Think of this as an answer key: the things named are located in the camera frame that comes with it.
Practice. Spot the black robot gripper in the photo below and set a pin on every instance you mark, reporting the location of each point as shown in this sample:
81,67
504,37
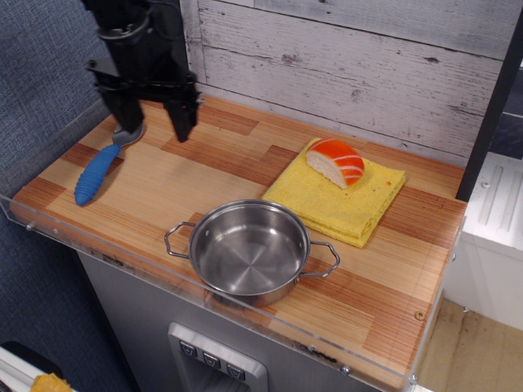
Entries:
148,60

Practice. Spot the blue handled metal spoon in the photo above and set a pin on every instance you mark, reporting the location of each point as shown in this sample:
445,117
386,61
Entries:
94,173

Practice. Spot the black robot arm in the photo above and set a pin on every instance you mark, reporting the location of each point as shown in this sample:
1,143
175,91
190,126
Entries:
147,61

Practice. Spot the stainless steel pot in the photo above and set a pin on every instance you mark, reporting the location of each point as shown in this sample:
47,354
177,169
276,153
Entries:
253,251

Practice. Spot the clear acrylic table guard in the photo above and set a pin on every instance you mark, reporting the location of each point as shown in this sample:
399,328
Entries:
366,308

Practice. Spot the salmon nigiri sushi toy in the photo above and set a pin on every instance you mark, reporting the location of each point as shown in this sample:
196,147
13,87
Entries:
336,161

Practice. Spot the yellow folded cloth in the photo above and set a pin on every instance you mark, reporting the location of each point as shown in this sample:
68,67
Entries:
349,215

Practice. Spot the grey cabinet with buttons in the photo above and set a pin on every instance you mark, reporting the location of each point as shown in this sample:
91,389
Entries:
172,344

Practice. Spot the yellow object at corner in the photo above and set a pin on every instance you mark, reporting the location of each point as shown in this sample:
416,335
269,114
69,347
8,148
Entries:
50,383

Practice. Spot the white ridged appliance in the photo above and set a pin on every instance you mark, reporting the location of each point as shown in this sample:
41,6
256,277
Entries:
485,271

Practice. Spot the black right vertical post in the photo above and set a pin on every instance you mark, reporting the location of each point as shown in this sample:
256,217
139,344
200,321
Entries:
506,78

